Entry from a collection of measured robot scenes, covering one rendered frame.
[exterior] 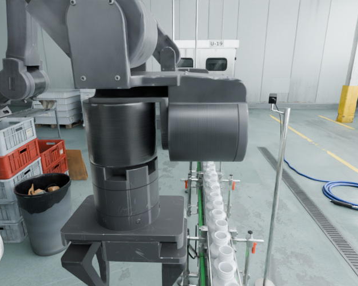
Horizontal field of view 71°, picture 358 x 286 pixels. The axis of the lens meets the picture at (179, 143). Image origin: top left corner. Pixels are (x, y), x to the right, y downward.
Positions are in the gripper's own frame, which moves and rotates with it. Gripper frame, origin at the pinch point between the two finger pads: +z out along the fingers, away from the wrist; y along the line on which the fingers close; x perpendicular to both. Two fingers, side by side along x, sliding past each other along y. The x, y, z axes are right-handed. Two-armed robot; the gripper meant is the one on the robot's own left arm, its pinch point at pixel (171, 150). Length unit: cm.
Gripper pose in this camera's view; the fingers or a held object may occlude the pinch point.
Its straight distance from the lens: 68.6
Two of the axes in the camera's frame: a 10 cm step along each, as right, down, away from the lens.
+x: -0.7, 2.9, -9.6
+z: 0.2, 9.6, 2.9
